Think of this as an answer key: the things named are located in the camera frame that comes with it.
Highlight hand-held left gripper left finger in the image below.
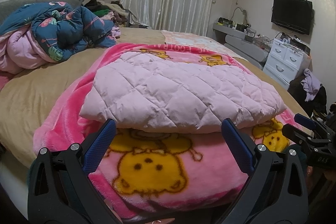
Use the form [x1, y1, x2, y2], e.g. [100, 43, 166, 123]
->
[28, 119, 117, 224]

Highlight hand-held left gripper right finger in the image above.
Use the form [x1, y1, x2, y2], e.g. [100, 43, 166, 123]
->
[221, 118, 309, 224]

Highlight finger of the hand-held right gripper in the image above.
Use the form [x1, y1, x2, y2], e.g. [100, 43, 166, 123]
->
[294, 113, 324, 133]
[282, 124, 316, 149]

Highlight pink quilted jacket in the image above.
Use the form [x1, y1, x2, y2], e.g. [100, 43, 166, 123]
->
[79, 52, 287, 134]

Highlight dark clothes heap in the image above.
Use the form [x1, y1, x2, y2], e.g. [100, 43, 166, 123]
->
[287, 77, 327, 117]

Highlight pile of clothes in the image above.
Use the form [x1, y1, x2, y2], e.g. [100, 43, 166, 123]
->
[83, 0, 132, 28]

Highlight purple garment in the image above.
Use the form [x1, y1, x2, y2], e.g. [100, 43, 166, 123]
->
[301, 68, 323, 102]

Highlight pink printed blanket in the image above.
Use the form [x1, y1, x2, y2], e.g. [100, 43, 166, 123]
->
[33, 42, 307, 214]

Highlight white drawer cabinet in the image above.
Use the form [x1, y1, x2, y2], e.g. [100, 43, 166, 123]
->
[262, 36, 311, 84]

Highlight bed with tan sheet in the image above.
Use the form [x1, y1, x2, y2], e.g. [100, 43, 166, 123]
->
[0, 27, 310, 169]

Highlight small items on shelf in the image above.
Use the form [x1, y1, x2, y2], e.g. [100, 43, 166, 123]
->
[218, 17, 271, 46]

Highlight light pink patterned blanket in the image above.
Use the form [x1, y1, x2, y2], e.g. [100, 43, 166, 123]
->
[161, 29, 250, 62]

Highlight blue floral quilt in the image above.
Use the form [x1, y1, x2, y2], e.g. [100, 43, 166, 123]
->
[0, 2, 121, 75]

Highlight white gooseneck lamp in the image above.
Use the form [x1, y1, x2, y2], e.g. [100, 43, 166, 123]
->
[232, 6, 248, 26]

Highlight grey pillow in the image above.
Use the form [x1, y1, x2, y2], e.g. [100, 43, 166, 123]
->
[0, 0, 84, 20]

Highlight grey wall shelf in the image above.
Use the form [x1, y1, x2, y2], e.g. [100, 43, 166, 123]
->
[212, 22, 271, 69]

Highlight black wall television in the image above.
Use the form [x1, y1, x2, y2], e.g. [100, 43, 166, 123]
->
[271, 0, 314, 35]

